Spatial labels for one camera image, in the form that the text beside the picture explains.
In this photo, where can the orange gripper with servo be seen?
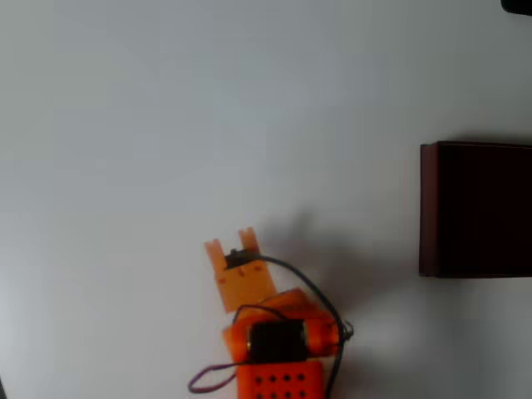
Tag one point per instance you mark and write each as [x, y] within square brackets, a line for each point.
[244, 279]

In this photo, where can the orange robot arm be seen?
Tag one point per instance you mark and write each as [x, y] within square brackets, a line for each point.
[282, 380]

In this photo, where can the dark red box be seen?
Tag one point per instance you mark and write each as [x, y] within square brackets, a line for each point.
[478, 212]

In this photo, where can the black object at table edge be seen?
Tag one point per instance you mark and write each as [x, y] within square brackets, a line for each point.
[518, 6]

